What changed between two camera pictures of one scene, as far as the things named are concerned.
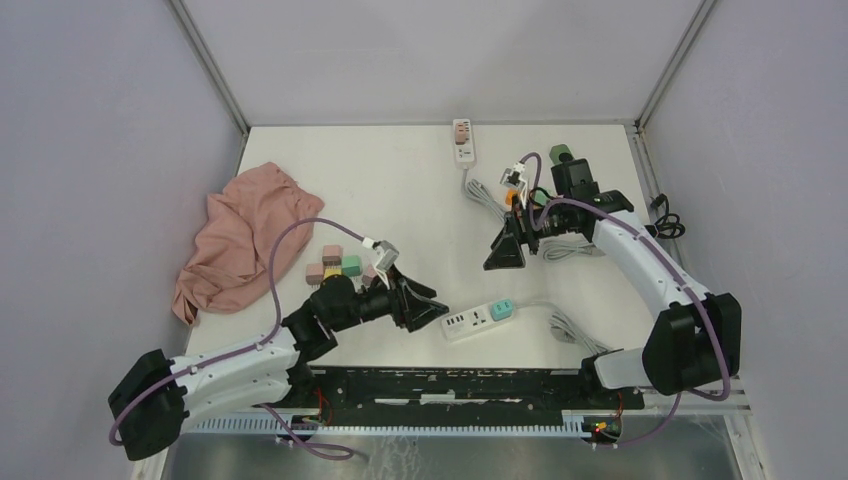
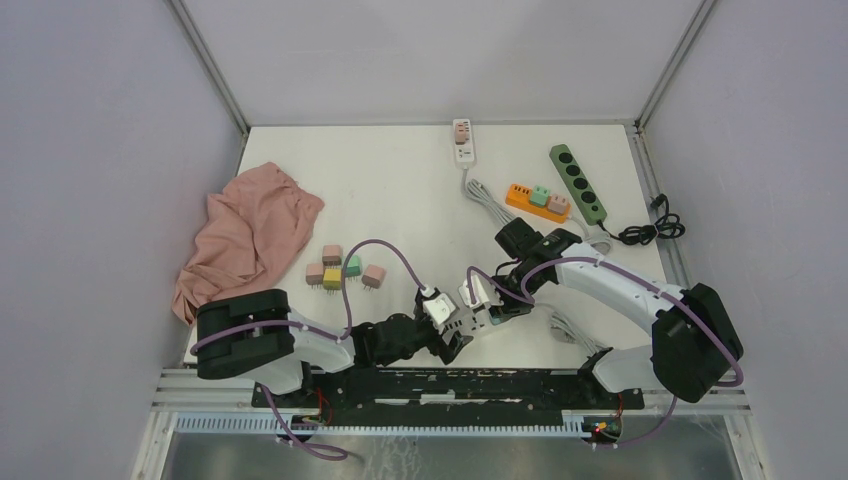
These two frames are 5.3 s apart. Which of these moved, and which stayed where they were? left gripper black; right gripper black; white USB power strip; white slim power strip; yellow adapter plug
Moved: right gripper black; left gripper black
Stayed: yellow adapter plug; white slim power strip; white USB power strip
